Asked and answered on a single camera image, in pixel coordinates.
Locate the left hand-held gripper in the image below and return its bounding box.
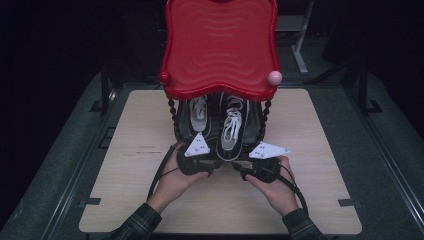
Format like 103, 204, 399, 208
176, 132, 222, 177

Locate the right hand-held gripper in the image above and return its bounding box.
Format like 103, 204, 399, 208
232, 141, 291, 184

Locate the black canvas sneaker white sole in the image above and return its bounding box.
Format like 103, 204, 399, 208
175, 94, 213, 148
215, 93, 251, 163

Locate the red shoe rack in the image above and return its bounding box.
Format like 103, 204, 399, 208
158, 0, 284, 148

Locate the person's right hand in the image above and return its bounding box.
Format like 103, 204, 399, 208
244, 155, 300, 217

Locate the person's left hand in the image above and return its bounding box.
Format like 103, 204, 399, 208
146, 142, 210, 215

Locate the black metal stand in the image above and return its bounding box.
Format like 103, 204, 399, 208
356, 58, 385, 116
89, 61, 116, 116

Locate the grey metal stand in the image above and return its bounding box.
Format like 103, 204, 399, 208
275, 0, 316, 76

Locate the black cable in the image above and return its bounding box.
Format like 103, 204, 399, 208
256, 164, 310, 216
146, 141, 185, 202

